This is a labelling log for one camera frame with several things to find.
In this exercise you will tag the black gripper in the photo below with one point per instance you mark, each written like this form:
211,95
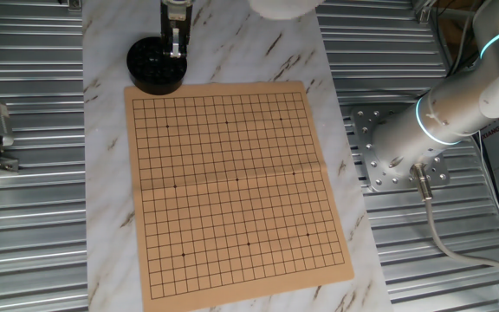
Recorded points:
176,17

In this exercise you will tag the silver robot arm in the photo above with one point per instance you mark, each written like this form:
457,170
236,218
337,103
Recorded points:
449,108

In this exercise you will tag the wooden go board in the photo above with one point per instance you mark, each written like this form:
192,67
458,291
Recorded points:
232,208

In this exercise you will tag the black bowl of Go stones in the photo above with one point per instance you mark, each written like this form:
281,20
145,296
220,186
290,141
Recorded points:
145,69

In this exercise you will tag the white marble pattern mat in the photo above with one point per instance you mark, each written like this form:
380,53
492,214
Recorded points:
106,195

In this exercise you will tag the small metal corner bracket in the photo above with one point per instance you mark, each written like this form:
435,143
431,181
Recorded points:
74,4
423,13

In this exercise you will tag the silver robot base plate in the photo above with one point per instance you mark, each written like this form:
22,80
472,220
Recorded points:
362,143

